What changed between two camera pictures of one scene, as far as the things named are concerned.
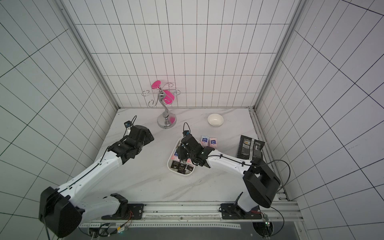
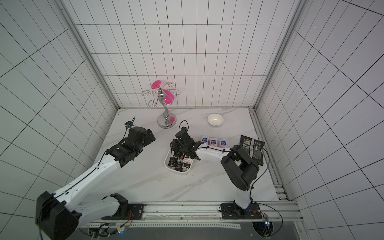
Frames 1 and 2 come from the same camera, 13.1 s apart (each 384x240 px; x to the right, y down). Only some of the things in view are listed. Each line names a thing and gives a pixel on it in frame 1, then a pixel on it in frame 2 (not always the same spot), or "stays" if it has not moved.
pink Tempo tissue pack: x=204 y=141 stays
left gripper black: x=147 y=140 stays
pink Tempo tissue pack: x=213 y=142 stays
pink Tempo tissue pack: x=175 y=157 -> x=223 y=143
